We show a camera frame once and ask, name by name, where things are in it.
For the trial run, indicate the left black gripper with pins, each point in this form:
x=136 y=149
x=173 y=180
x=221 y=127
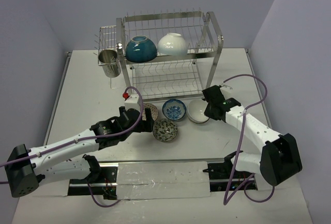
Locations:
x=142 y=124

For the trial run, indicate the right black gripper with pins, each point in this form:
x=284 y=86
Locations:
x=209 y=114

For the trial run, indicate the white bowl dark rim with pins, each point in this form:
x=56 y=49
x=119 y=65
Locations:
x=195 y=111

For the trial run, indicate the geometric patterned bowl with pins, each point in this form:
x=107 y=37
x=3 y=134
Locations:
x=154 y=110

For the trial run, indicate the floral patterned dark bowl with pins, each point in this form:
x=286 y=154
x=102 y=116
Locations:
x=165 y=130

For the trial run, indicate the blue patterned bowl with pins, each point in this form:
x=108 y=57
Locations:
x=174 y=109

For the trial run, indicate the teal bowl tan interior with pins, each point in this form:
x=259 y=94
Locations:
x=140 y=49

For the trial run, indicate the white bowl top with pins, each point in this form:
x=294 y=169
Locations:
x=173 y=44

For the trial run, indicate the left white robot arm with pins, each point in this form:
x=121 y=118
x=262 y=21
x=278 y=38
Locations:
x=27 y=169

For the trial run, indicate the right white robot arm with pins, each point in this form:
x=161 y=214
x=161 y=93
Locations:
x=278 y=158

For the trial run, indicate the steel two-tier dish rack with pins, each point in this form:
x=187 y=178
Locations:
x=189 y=45

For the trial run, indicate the steel utensil cup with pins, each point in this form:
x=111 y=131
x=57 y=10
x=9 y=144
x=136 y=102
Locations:
x=109 y=61

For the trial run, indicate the white taped board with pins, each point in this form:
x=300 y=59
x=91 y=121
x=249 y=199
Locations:
x=164 y=180

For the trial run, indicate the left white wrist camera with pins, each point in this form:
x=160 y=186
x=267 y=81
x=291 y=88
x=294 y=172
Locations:
x=132 y=101

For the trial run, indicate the black mounting rail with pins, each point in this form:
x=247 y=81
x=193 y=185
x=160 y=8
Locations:
x=105 y=185

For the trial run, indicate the wire side basket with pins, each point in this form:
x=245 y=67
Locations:
x=106 y=38

